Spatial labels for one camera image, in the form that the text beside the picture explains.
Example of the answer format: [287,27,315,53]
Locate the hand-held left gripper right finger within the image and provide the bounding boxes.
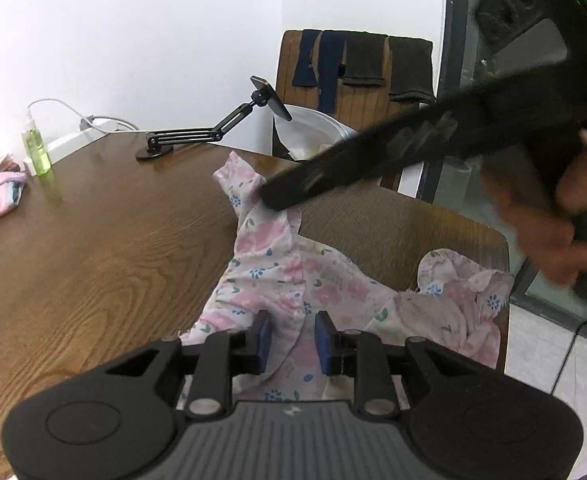
[314,310,480,418]

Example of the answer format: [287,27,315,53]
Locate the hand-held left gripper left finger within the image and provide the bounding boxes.
[104,310,273,419]

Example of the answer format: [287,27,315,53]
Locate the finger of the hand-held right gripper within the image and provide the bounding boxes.
[258,80,484,209]

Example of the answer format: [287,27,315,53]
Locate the pink floral garment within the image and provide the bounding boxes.
[178,151,515,403]

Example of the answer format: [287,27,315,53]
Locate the person's right hand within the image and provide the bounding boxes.
[481,130,587,287]

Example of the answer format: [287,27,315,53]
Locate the wooden chair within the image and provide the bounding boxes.
[274,30,437,192]

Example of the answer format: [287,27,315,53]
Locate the white plastic basin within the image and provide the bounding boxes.
[272,104,360,162]

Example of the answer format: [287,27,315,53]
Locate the long dark olive cloth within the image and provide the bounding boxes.
[387,36,435,105]

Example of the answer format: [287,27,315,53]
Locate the long navy cloth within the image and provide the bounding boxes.
[316,30,347,114]

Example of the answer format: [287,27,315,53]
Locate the short dark olive cloth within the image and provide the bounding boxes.
[342,32,389,88]

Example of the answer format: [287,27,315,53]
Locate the short navy cloth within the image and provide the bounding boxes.
[293,29,321,89]

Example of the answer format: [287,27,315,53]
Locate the smartphone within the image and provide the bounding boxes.
[251,75,293,122]

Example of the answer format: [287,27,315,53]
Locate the white power strip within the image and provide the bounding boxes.
[24,119,119,177]

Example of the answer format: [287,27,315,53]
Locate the green spray bottle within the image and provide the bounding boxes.
[21,110,53,177]

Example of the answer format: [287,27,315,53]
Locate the glass door with dark frame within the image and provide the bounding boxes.
[416,0,587,351]

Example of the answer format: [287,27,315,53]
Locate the black floor cable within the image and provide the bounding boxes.
[548,305,587,396]

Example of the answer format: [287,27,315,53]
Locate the white charging cable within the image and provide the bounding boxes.
[26,99,140,133]

